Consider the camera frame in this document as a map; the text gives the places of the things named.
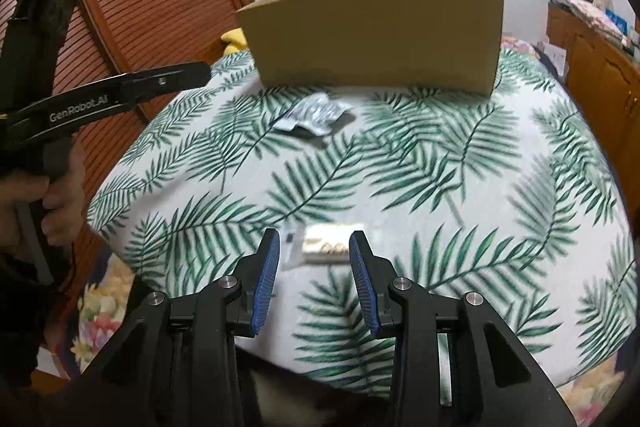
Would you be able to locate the clear packet with gold print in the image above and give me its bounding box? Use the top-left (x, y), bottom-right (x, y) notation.
top-left (281, 223), bottom-right (366, 268)

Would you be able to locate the silver printed snack packet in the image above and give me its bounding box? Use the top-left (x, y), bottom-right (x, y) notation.
top-left (272, 93), bottom-right (352, 138)

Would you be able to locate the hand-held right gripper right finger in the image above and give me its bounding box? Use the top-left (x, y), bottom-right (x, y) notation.
top-left (348, 230), bottom-right (578, 427)

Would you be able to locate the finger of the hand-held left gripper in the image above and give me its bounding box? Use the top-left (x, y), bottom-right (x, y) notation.
top-left (116, 61), bottom-right (212, 108)

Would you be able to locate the stack of folded cloths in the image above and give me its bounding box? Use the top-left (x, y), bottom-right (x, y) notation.
top-left (552, 0), bottom-right (632, 42)

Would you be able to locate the leaf-print cloth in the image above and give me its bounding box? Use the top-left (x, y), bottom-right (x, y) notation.
top-left (86, 47), bottom-right (632, 400)

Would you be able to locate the blue box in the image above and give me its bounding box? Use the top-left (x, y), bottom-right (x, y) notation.
top-left (604, 9), bottom-right (629, 34)

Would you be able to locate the white box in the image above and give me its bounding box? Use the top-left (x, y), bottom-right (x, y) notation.
top-left (542, 42), bottom-right (569, 74)

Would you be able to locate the person's left hand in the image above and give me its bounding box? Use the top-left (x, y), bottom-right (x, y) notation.
top-left (0, 144), bottom-right (87, 254)

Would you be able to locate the yellow plush toy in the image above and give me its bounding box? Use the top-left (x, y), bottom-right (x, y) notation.
top-left (221, 27), bottom-right (248, 56)

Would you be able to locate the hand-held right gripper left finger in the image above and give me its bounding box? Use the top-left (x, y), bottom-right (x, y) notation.
top-left (75, 228), bottom-right (282, 427)

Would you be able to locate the wooden dresser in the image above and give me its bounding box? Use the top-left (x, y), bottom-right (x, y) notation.
top-left (546, 1), bottom-right (640, 178)

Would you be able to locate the floral bedsheet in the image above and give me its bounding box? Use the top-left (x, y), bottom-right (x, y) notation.
top-left (72, 36), bottom-right (631, 415)

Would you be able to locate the cardboard box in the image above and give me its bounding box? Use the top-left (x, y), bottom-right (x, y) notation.
top-left (235, 0), bottom-right (505, 96)

